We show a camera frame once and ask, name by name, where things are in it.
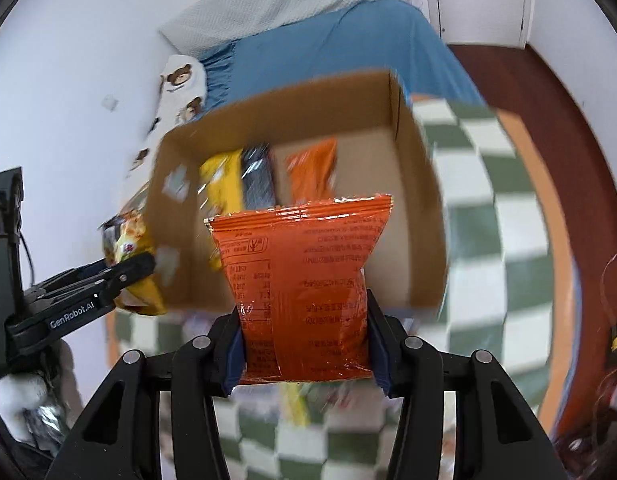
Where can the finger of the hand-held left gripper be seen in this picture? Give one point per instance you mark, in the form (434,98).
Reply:
(131,271)

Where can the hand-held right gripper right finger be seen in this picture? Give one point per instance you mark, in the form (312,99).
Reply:
(381,365)

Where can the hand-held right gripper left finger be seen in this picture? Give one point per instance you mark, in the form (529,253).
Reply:
(234,360)

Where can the yellow chips packet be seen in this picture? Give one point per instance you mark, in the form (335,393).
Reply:
(126,235)

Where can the orange snack packet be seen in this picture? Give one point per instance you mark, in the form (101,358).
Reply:
(311,170)
(308,280)

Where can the cardboard box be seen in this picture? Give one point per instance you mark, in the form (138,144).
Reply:
(418,200)

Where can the yellow snack packet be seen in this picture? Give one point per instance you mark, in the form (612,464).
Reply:
(223,180)

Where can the green white checkered blanket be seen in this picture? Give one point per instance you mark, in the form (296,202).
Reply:
(478,240)

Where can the black snack packet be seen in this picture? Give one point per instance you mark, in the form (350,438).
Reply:
(258,175)

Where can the bear print pillow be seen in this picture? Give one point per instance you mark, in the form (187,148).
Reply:
(181,77)

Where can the grey quilted headboard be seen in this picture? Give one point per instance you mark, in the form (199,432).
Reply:
(268,5)

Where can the blue bed sheet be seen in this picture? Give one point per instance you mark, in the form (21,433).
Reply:
(338,45)

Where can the white wall switch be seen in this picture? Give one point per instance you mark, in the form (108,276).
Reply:
(110,103)

